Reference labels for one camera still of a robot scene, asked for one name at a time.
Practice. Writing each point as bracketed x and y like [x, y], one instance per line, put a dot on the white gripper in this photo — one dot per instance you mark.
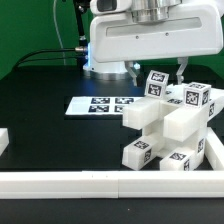
[145, 31]

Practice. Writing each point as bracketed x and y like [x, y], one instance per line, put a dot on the white tagged cube front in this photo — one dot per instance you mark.
[156, 84]

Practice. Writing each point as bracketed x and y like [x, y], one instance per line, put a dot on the white tagged cube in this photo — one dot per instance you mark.
[196, 94]
[156, 84]

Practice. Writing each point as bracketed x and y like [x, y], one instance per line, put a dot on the white chair seat part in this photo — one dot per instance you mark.
[195, 141]

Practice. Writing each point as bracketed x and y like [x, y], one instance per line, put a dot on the white flat plate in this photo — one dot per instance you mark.
[91, 105]

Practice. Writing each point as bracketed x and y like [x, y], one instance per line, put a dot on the white left fence piece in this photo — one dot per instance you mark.
[4, 139]

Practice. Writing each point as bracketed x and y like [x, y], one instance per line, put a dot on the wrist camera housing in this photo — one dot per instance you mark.
[109, 6]

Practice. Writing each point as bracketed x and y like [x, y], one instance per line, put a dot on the white right fence rail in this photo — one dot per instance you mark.
[214, 150]

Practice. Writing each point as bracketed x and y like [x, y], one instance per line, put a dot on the white fence rail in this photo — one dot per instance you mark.
[111, 184]
[214, 150]

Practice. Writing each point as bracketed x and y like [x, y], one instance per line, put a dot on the white front fence rail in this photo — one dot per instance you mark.
[111, 184]

